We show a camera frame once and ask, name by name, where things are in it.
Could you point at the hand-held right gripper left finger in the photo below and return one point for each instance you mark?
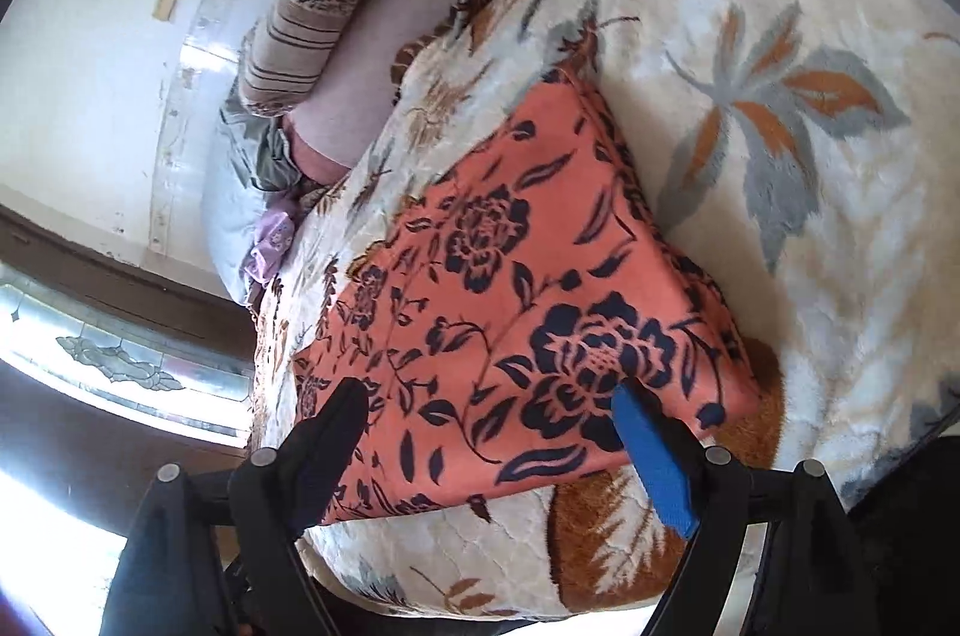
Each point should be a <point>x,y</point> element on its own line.
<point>337,426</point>

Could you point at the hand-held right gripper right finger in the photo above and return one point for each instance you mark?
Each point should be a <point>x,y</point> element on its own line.
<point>656,463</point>

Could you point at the orange floral shirt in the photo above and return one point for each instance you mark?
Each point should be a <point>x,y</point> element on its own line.
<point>525,276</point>

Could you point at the purple patterned cloth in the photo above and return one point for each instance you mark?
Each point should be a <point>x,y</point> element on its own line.
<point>266,246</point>

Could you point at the stained glass window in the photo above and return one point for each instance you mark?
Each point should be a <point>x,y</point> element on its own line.
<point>112,358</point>

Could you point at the grey pillow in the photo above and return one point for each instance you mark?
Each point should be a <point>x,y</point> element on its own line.
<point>225,208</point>

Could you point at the leaf print quilted blanket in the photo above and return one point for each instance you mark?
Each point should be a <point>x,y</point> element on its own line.
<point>787,193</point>

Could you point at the brown wooden window frame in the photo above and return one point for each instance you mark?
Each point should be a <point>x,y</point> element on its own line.
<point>112,257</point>

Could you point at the beige wall switch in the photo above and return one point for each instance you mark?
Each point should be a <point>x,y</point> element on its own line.
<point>166,7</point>

